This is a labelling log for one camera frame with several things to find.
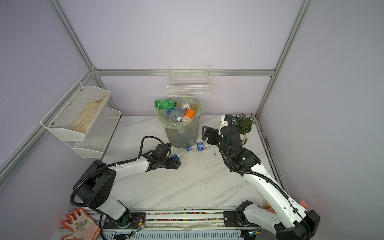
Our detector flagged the small blue label bottle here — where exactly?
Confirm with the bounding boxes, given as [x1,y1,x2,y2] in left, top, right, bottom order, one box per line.
[172,148,188,160]

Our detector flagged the orange label bottle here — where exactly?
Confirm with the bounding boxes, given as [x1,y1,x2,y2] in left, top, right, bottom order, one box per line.
[182,104,197,124]

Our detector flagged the green soda bottle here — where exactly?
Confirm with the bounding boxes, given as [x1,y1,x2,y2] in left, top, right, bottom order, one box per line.
[154,99,180,110]

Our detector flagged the red white label bottle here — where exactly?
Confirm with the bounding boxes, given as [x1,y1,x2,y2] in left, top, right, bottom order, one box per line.
[181,102,191,110]

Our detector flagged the clear bottle blue label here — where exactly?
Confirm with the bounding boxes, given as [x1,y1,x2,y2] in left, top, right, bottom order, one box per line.
[166,108,184,123]

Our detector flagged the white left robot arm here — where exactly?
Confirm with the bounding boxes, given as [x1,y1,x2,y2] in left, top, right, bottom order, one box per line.
[70,144,181,226]

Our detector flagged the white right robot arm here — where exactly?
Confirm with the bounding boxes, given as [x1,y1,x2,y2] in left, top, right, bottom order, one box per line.
[202,115,321,240]

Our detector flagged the green lined trash bin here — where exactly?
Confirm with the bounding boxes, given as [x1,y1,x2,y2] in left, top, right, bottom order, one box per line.
[154,97,204,148]

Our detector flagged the potted green succulent plant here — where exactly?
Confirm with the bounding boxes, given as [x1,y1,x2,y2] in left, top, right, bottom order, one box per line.
[235,113,256,145]

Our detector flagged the beige cloth in shelf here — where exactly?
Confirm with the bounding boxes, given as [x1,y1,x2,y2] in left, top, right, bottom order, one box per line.
[70,97,106,134]

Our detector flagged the white two-tier mesh shelf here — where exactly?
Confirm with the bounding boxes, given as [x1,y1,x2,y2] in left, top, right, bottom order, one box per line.
[41,82,121,159]

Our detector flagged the pink watering can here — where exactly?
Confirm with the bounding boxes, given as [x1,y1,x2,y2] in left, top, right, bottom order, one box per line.
[265,200,309,214]

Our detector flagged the orange white work glove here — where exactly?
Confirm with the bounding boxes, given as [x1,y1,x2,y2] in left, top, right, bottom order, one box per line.
[61,208,101,240]

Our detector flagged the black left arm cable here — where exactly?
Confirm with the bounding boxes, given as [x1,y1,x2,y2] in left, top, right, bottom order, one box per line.
[69,135,166,208]

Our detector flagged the white wire wall basket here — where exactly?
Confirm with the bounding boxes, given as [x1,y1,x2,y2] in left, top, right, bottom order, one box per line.
[166,65,211,97]

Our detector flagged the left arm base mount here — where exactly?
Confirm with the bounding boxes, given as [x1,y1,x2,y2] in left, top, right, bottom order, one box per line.
[103,212,147,229]

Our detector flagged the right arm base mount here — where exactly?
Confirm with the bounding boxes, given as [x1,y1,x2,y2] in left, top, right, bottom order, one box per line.
[223,211,260,228]

